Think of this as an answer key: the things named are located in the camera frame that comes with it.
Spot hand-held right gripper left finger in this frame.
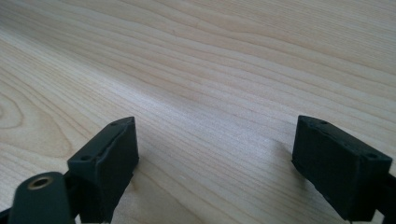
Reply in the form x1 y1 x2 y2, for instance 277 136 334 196
66 116 140 224

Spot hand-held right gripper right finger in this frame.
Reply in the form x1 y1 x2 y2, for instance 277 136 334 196
291 115 393 222

